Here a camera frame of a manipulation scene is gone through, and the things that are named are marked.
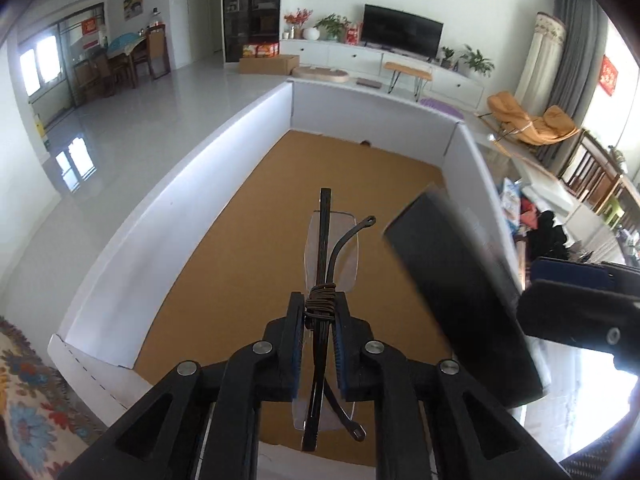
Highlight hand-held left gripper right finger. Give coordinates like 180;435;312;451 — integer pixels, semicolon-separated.
332;292;571;480

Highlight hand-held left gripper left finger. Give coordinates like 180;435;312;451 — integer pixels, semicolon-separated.
59;291;307;480

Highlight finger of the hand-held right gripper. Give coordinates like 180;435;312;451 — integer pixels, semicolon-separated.
530;256;640;293
516;280;640;367

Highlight black glasses case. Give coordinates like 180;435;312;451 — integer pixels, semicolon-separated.
382;191;546;409

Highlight clear rimless eyeglasses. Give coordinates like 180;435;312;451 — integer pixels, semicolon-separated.
291;187;377;453

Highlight black cloth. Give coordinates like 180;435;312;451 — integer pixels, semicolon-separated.
527;210;568;261

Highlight red cloth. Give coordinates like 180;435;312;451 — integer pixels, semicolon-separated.
520;197;541;231

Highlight blue and white packet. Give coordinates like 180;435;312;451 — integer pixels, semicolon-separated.
500;177;523;226

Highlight dark wooden slatted chair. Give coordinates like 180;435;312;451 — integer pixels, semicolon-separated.
557;130;626;216

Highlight orange lounge chair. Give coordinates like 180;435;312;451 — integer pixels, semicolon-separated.
477;91;581;147

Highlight purple mat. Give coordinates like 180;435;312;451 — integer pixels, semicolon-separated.
419;97;466;121

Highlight grey curtain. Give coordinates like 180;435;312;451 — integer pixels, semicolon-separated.
537;0;606;171

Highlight cream covered standing air conditioner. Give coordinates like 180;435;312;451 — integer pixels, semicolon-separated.
515;12;568;117

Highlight large potted plant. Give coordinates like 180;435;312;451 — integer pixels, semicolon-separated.
459;45;495;78

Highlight wooden bench with black legs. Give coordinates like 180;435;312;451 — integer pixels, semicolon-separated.
384;61;433;101

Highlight floral blanket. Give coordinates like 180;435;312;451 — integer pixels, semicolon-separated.
0;316;108;480

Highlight beige oval cat scratcher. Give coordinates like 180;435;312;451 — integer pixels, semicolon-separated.
291;65;351;86

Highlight brown cardboard box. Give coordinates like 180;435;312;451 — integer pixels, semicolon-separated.
239;54;301;76

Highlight black television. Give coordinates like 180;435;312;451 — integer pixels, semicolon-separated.
361;4;444;57

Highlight white television cabinet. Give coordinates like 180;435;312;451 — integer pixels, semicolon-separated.
279;37;486;108

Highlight green leafy potted plant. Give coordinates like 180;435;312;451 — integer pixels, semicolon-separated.
314;14;352;42

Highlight red flowers in vase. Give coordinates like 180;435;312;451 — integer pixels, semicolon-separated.
284;8;313;39

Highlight black display cabinet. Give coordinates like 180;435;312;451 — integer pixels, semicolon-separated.
221;0;283;63

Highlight dining table with green cloth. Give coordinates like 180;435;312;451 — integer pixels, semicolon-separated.
102;32;151;88

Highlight white door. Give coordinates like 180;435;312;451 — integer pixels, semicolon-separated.
186;0;211;63

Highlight red wall decoration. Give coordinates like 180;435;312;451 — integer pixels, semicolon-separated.
600;55;621;96

